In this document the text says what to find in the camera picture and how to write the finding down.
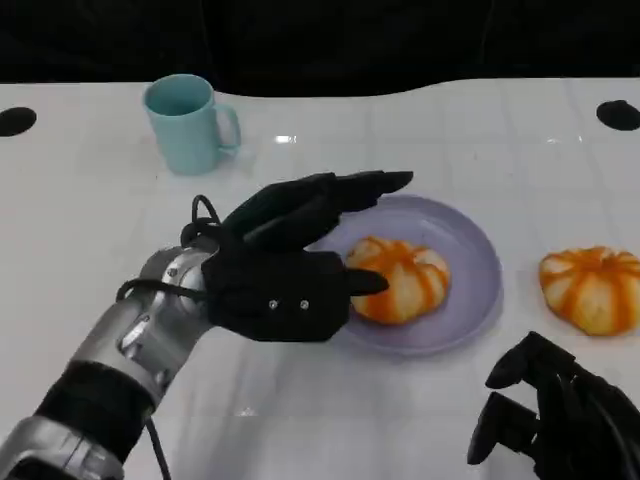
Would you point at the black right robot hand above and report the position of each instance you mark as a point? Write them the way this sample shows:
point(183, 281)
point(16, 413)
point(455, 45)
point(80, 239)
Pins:
point(580, 425)

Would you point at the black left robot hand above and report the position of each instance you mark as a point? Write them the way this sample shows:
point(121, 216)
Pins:
point(280, 290)

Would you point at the lilac plate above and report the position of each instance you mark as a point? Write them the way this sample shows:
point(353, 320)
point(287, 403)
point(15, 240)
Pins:
point(470, 280)

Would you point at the pale green mug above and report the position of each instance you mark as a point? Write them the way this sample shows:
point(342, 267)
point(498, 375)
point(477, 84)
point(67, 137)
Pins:
point(187, 130)

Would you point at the black backdrop cloth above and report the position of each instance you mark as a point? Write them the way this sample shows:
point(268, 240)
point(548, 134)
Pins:
point(320, 45)

